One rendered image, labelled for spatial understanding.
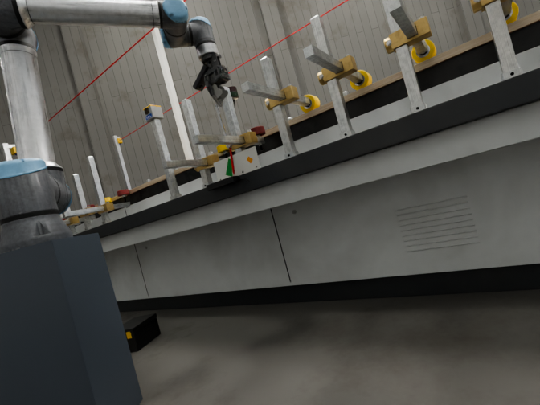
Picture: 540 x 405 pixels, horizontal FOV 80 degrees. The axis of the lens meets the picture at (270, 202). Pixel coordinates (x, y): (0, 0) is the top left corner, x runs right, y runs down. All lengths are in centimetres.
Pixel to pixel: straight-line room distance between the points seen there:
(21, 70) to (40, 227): 61
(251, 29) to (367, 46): 210
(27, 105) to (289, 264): 127
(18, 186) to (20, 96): 40
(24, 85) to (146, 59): 519
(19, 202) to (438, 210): 141
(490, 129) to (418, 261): 58
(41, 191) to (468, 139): 131
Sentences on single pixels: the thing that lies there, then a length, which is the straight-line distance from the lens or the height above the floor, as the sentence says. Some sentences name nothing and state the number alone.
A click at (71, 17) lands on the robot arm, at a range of 144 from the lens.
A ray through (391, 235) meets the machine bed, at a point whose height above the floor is 27.
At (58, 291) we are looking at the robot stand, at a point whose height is 46.
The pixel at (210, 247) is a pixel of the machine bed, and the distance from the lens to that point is 201.
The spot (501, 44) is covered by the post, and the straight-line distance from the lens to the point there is 120.
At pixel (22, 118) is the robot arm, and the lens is 145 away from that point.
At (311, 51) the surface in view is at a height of 94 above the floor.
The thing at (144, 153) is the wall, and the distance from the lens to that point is 616.
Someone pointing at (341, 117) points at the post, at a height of 77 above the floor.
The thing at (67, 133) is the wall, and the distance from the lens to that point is 678.
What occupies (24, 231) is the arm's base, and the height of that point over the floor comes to 65.
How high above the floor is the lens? 54
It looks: level
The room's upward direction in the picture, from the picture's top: 15 degrees counter-clockwise
